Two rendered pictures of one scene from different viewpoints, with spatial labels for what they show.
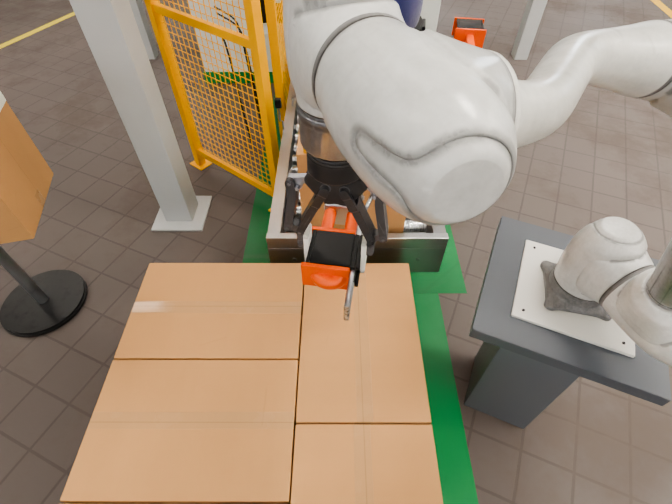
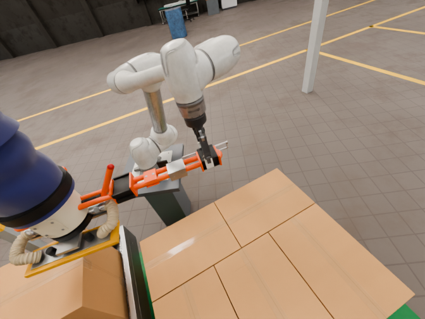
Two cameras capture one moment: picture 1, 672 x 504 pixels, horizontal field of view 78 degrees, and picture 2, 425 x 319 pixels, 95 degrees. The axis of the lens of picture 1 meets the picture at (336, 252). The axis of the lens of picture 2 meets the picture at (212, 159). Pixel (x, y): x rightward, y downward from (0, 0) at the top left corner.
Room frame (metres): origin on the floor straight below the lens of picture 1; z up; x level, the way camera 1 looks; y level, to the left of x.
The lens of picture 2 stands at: (0.57, 0.57, 1.82)
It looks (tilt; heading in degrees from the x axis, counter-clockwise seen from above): 44 degrees down; 254
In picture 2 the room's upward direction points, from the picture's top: 15 degrees counter-clockwise
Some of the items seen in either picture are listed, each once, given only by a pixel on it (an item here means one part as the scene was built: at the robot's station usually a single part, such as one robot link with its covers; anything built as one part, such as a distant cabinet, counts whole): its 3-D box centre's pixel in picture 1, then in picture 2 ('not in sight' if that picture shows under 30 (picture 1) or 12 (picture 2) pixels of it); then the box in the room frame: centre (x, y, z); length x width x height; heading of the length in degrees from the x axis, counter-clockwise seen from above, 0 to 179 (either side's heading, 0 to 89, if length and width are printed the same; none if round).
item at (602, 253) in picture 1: (603, 257); (143, 151); (0.71, -0.72, 0.93); 0.18 x 0.16 x 0.22; 20
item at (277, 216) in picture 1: (294, 102); not in sight; (2.25, 0.24, 0.50); 2.31 x 0.05 x 0.19; 0
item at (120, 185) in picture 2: not in sight; (124, 187); (0.77, -0.05, 1.27); 0.10 x 0.08 x 0.06; 81
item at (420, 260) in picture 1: (355, 258); (137, 278); (1.08, -0.08, 0.48); 0.70 x 0.03 x 0.15; 90
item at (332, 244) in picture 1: (329, 257); (208, 158); (0.42, 0.01, 1.27); 0.08 x 0.07 x 0.05; 171
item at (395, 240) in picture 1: (356, 240); (129, 274); (1.08, -0.08, 0.58); 0.70 x 0.03 x 0.06; 90
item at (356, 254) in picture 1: (366, 236); (193, 154); (0.47, -0.05, 1.27); 0.31 x 0.03 x 0.05; 171
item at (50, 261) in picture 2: not in sight; (72, 245); (1.03, 0.01, 1.17); 0.34 x 0.10 x 0.05; 171
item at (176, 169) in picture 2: (344, 203); (177, 169); (0.56, -0.02, 1.27); 0.07 x 0.07 x 0.04; 81
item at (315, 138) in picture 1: (336, 123); (191, 105); (0.43, 0.00, 1.51); 0.09 x 0.09 x 0.06
